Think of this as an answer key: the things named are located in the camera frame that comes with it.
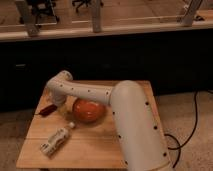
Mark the dark red pepper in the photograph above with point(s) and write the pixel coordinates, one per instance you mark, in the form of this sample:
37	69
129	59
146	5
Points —
48	110

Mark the orange bowl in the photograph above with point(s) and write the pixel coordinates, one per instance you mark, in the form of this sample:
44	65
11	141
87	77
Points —
87	111

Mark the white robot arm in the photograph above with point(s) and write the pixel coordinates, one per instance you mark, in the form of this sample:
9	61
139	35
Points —
141	141

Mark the black office chair base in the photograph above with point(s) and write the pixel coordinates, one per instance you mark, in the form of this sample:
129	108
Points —
78	3

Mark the white plastic bottle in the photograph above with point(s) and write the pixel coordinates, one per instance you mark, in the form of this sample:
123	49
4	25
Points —
55	140

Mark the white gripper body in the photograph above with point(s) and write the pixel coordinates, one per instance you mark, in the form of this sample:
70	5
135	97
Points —
63	110

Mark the black office chair left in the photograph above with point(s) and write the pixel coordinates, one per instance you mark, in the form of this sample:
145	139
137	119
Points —
39	7

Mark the wooden table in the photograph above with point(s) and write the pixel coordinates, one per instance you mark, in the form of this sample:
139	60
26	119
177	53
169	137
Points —
90	146

